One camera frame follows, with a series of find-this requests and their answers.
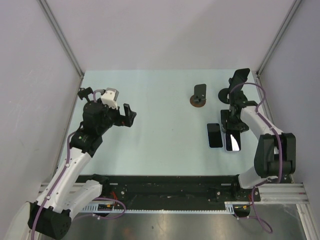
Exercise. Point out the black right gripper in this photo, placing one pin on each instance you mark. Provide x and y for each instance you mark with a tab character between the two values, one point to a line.
225	115

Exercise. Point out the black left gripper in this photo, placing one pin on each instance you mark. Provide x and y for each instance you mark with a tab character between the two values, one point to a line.
126	120

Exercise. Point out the white cased phone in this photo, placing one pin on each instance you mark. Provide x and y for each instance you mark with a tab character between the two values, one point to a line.
232	141

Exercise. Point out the light blue cased phone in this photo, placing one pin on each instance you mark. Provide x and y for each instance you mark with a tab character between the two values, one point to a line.
214	135

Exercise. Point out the black clamp phone stand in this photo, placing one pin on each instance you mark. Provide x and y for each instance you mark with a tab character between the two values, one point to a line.
84	93

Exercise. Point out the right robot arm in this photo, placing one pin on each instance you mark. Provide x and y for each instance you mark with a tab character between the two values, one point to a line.
275	155

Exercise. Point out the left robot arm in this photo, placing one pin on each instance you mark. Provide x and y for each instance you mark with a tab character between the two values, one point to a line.
55	208

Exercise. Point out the black tall phone stand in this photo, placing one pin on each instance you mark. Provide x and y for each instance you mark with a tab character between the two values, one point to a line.
223	94

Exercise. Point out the wooden base phone stand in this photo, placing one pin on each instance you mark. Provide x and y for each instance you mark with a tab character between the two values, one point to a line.
198	99

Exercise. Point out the black phone on tall stand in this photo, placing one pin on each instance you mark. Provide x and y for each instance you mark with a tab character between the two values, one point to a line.
240	76

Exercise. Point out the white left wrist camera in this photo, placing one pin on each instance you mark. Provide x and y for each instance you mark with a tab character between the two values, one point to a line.
108	97

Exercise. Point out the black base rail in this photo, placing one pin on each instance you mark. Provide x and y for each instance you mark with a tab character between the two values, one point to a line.
173	192

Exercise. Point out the white slotted cable duct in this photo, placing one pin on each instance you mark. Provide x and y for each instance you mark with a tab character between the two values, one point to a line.
104	208

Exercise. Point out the aluminium corner post left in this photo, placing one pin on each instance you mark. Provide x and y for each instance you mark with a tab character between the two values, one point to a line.
50	16

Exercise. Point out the aluminium corner post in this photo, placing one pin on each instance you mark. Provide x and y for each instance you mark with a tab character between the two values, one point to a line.
279	35
50	16

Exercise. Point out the aluminium corner post right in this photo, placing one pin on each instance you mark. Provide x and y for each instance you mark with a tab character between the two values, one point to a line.
279	35

